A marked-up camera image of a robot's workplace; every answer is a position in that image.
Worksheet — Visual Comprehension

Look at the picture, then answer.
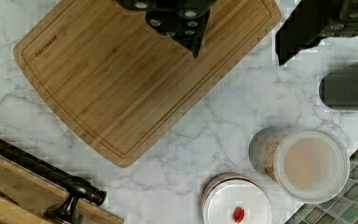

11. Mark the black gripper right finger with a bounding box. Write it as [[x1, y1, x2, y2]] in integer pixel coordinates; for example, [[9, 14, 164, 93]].
[[275, 0, 358, 65]]

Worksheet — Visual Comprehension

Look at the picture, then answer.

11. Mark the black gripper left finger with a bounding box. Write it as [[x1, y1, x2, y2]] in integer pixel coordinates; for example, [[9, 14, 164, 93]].
[[116, 0, 217, 58]]

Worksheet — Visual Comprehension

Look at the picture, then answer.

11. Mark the wooden drawer front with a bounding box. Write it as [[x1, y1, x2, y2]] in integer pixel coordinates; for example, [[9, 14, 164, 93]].
[[0, 156, 124, 224]]

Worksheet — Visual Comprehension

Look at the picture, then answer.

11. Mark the dark cylindrical container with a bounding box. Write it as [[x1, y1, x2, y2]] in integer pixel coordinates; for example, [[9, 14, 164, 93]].
[[319, 62, 358, 111]]

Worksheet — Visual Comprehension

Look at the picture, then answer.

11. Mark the bamboo cutting board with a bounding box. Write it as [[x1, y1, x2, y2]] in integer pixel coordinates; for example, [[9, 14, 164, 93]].
[[13, 0, 281, 167]]

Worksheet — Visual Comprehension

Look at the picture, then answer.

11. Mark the clear cereal jar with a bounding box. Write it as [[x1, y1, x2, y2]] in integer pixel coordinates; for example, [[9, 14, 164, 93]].
[[248, 127, 350, 203]]

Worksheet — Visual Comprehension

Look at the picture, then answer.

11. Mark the white lidded canister red knob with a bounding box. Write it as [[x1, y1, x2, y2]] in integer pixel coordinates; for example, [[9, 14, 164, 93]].
[[201, 173, 272, 224]]

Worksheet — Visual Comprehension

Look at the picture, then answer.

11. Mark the dark metal drawer handle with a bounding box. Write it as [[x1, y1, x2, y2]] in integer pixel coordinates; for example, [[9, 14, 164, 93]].
[[0, 129, 108, 224]]

